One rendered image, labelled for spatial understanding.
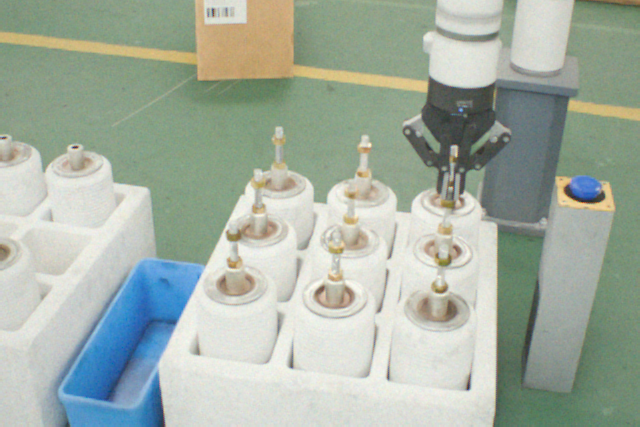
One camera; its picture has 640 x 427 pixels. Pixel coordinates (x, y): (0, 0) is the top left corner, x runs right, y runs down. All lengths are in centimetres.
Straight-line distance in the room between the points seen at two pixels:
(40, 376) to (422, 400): 47
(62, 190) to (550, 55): 81
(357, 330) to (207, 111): 110
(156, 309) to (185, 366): 34
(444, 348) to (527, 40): 66
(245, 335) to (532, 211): 74
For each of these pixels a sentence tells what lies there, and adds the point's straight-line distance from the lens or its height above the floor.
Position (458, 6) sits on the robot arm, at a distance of 90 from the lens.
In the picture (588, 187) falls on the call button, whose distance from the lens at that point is 111.
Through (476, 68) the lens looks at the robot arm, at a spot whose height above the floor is 52.
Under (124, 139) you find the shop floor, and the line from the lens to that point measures 189.
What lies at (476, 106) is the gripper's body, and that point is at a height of 47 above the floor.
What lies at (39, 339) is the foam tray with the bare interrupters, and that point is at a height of 17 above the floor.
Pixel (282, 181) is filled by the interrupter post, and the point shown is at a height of 26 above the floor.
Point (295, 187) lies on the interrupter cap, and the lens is 119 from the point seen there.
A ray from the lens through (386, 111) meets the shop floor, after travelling 200.
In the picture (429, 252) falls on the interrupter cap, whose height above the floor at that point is 25.
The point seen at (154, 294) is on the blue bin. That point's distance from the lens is 133.
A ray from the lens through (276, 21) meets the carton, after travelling 210.
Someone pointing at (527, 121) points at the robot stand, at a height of 22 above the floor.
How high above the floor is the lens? 87
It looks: 31 degrees down
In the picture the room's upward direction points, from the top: 1 degrees clockwise
